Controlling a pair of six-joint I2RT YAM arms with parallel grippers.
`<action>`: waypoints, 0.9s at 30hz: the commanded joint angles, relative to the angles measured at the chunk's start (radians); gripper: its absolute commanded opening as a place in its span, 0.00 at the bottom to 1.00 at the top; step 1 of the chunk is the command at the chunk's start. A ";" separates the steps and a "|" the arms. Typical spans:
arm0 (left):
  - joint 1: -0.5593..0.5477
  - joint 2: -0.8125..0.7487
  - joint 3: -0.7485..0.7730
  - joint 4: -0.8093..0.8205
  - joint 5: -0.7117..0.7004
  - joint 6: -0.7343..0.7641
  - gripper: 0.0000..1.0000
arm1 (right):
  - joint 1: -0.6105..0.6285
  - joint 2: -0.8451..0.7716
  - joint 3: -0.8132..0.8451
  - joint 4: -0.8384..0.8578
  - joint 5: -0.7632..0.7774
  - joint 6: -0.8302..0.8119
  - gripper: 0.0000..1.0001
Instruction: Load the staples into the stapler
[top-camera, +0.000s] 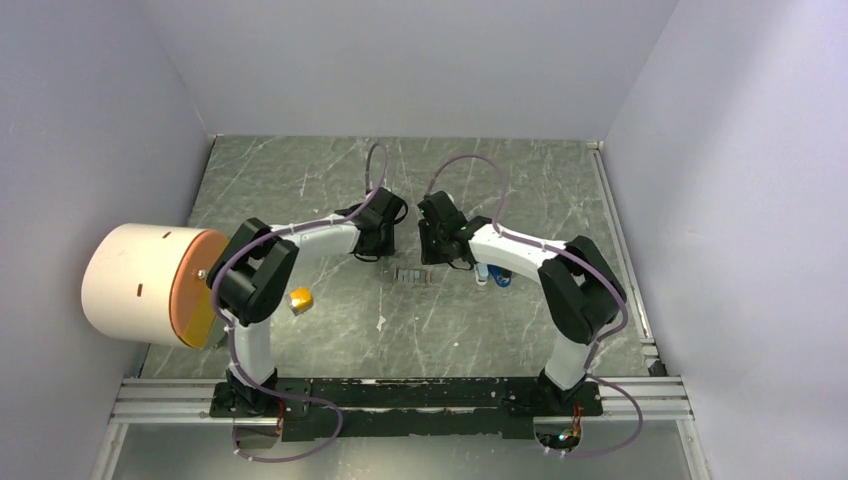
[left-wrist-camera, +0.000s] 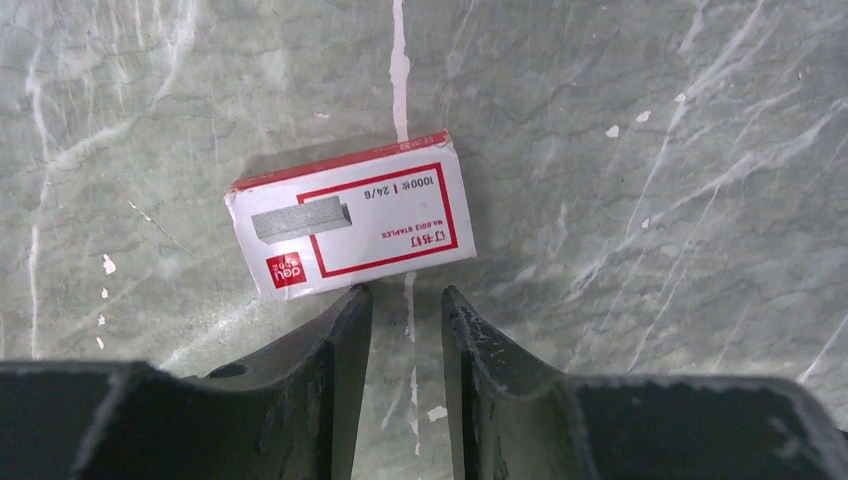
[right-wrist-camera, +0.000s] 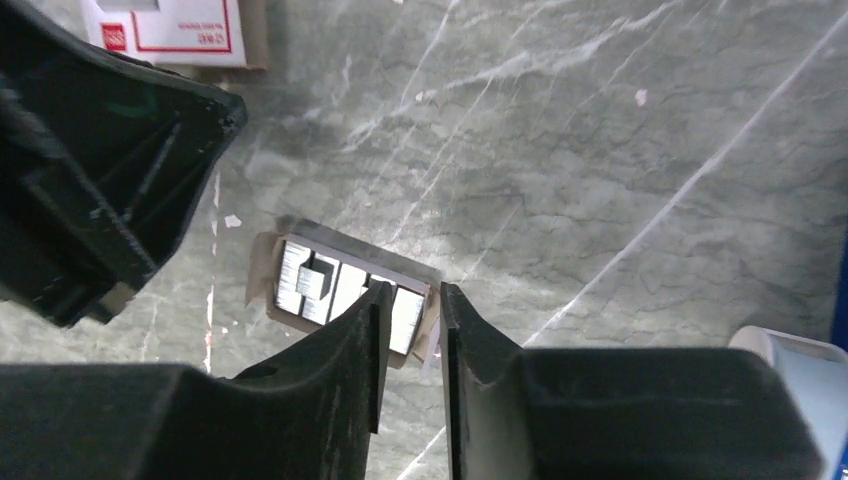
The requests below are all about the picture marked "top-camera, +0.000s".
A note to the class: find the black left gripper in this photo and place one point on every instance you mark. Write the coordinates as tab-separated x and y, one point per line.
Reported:
387	248

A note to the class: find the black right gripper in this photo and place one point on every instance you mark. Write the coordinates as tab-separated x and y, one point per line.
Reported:
427	255

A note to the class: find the grey staple strips tray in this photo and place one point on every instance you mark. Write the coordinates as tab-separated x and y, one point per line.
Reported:
412	276

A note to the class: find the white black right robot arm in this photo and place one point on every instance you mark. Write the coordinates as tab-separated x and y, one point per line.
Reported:
582	293

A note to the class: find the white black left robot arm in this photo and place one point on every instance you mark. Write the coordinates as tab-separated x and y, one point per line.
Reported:
250	278

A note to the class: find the yellow tape roll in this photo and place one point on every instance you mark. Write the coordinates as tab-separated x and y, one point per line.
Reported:
299	300

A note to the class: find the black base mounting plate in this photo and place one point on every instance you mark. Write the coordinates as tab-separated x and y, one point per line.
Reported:
365	408

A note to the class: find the white orange cylinder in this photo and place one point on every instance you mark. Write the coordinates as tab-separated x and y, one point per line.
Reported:
148	283

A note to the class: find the aluminium rail frame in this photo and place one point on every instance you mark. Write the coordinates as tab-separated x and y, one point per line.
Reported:
182	402

